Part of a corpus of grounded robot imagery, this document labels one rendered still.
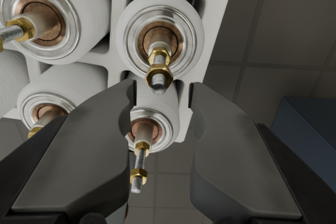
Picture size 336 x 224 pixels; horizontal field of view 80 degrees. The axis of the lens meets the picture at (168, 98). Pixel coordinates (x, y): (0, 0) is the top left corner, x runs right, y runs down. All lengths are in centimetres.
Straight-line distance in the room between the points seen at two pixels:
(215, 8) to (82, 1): 16
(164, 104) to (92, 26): 12
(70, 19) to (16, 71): 16
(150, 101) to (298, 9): 40
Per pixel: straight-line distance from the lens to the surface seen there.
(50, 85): 28
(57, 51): 25
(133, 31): 21
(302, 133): 56
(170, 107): 26
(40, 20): 22
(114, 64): 31
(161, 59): 16
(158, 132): 27
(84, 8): 23
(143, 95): 26
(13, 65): 37
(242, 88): 56
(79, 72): 31
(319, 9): 57
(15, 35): 20
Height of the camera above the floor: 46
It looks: 59 degrees down
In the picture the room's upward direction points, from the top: 179 degrees clockwise
